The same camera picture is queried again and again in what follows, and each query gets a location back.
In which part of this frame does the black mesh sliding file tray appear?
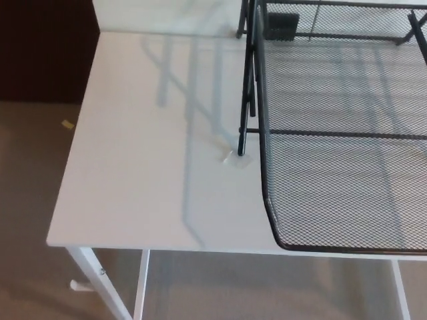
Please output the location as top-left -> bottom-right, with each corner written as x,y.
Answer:
254,0 -> 427,253

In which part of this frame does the clear tape piece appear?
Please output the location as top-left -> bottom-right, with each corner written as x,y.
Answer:
221,150 -> 254,168

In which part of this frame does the black rectangular plate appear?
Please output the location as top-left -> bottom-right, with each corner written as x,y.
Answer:
266,13 -> 299,43

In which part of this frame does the white leg hook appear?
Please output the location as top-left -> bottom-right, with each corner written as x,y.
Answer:
69,279 -> 91,294

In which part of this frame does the dark brown wooden cabinet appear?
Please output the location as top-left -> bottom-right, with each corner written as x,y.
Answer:
0,0 -> 101,105

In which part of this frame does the black metal file rack frame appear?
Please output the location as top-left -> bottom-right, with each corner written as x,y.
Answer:
236,0 -> 427,158

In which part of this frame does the white metal table leg frame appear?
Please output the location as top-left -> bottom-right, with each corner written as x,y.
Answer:
391,259 -> 412,320
65,247 -> 151,320

